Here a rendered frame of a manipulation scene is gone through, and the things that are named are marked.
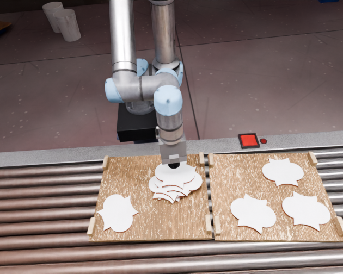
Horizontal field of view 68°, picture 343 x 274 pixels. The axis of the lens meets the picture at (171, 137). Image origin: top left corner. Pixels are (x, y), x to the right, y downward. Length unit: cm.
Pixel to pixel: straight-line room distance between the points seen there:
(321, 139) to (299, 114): 153
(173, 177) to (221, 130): 157
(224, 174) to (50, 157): 75
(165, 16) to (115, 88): 36
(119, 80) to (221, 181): 53
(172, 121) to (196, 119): 186
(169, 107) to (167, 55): 44
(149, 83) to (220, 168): 46
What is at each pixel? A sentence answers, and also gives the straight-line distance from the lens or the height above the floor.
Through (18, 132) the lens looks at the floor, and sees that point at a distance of 300.
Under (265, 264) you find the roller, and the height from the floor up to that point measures 91.
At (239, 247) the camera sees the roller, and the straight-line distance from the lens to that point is 91.
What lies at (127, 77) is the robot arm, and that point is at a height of 135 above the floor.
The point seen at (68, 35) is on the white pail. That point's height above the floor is 11.
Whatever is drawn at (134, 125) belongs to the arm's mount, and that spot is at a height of 95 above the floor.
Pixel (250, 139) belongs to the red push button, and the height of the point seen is 93.
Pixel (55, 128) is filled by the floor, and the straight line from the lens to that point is 283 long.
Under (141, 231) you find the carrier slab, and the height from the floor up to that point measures 94.
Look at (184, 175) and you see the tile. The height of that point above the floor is 99.
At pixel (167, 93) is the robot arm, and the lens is 67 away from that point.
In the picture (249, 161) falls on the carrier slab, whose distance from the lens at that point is 106.
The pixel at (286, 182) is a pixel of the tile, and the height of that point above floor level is 95.
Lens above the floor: 177
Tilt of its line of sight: 48 degrees down
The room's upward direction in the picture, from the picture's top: 5 degrees counter-clockwise
